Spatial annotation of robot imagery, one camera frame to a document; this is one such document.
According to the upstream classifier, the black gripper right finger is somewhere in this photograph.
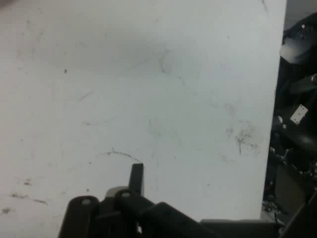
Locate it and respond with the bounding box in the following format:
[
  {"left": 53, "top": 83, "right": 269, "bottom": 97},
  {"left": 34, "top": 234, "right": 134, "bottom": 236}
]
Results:
[{"left": 114, "top": 163, "right": 218, "bottom": 238}]

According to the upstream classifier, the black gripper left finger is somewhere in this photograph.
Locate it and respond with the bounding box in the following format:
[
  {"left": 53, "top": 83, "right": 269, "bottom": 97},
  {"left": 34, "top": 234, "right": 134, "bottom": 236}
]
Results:
[{"left": 58, "top": 195, "right": 100, "bottom": 238}]

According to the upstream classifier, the white dotted tag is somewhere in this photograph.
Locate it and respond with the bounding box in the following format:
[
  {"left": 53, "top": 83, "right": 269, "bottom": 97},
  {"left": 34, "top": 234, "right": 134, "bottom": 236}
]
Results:
[{"left": 289, "top": 104, "right": 309, "bottom": 124}]

